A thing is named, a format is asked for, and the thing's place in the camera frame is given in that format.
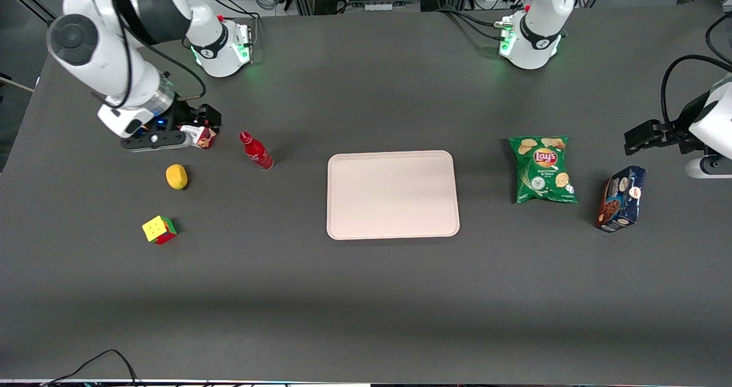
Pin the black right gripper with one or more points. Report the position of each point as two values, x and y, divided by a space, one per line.
184 114

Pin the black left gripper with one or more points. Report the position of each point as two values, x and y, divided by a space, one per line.
678 125

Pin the red coke bottle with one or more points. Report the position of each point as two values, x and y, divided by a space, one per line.
258 154

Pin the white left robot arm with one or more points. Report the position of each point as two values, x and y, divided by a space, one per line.
532 38

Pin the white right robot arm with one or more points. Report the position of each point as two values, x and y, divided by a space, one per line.
103 50

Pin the pale pink plastic tray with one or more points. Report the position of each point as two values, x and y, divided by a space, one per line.
393 195

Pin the small red white carton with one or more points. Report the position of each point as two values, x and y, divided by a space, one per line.
201 138

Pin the yellow lemon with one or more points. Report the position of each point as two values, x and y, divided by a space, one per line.
176 176

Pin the dark blue cookie box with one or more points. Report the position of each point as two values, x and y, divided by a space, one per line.
620 198

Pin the colourful rubik's cube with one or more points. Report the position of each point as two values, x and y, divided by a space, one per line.
159 230

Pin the green Lay's chips bag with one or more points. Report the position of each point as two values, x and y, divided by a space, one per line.
543 170

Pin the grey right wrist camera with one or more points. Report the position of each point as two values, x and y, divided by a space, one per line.
154 141

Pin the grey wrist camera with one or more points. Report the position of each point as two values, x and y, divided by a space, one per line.
709 168
154 141

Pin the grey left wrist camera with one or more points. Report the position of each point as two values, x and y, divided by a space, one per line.
709 168

